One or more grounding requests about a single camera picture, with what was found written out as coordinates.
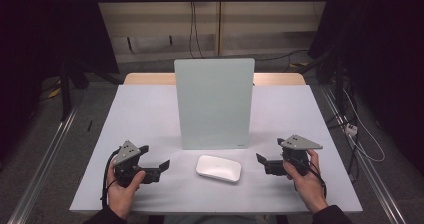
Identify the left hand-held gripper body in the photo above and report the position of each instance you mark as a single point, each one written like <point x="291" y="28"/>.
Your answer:
<point x="126" y="153"/>

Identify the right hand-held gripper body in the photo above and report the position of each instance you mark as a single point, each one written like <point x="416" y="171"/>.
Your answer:
<point x="296" y="150"/>

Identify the person's right hand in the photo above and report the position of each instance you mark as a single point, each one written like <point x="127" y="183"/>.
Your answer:
<point x="308" y="187"/>

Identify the person's left hand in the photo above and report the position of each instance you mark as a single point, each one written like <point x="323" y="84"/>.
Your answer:
<point x="122" y="195"/>

